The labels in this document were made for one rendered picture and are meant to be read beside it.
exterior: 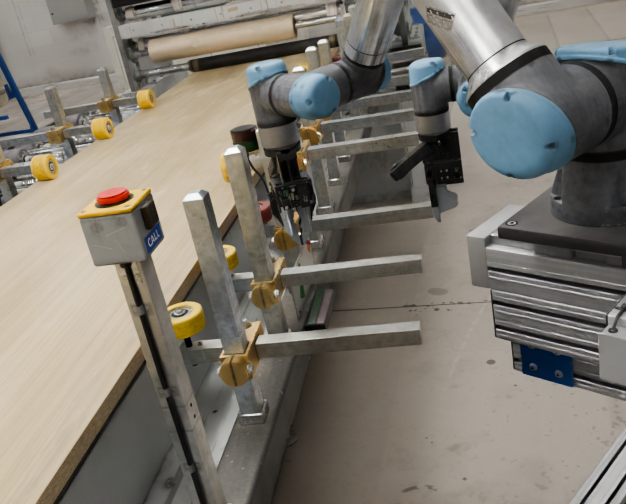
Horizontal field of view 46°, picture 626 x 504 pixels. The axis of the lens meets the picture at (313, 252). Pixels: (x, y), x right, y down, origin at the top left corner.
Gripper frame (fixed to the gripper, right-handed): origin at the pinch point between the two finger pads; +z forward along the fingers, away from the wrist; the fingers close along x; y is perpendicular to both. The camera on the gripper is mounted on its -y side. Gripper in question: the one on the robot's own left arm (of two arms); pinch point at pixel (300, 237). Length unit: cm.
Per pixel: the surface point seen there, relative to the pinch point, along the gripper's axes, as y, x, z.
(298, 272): 0.6, -2.0, 7.1
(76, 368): 27, -43, 2
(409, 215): -15.3, 27.1, 7.5
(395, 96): -87, 48, -3
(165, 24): -273, -17, -26
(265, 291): 5.4, -9.6, 7.1
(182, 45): -271, -11, -14
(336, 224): -21.1, 11.1, 7.5
